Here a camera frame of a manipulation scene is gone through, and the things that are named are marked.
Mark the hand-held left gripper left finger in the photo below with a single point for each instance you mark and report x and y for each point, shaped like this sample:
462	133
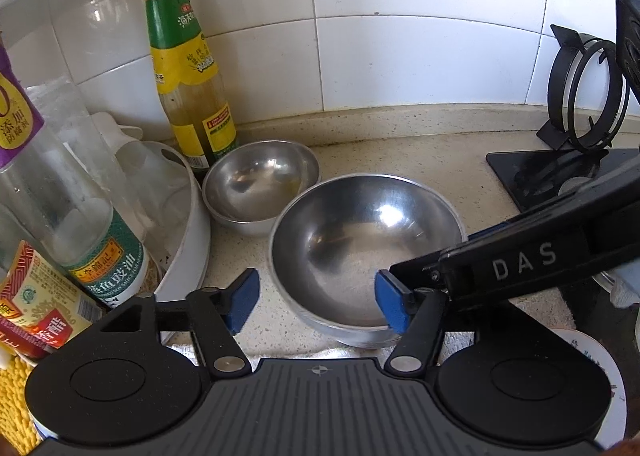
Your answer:
242	301

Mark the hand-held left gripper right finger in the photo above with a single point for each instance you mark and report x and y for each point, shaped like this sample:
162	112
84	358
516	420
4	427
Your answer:
392	301

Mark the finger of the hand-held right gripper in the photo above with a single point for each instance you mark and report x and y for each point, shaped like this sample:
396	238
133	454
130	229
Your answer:
530	221
420	271

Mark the white plate small mixed flowers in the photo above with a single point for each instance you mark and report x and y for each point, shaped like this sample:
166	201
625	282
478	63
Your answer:
607	366

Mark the black glass gas stove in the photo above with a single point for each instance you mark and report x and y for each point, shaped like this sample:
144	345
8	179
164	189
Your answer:
510	171

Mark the white two-tier rotating rack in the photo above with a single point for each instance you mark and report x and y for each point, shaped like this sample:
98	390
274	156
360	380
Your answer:
187	246

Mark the black pan support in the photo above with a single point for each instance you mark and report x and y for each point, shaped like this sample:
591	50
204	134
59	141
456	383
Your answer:
552	133

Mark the vinegar bottle yellow cap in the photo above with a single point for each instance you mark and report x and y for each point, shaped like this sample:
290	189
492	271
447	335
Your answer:
35	306

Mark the clear bottle purple label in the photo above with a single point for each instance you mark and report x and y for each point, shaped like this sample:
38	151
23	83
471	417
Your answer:
60	196

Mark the yellow chenille mat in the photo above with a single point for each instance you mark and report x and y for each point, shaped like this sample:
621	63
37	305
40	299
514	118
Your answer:
15	396

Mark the yellow green sauce bottle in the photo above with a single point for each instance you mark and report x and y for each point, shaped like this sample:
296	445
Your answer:
185	61

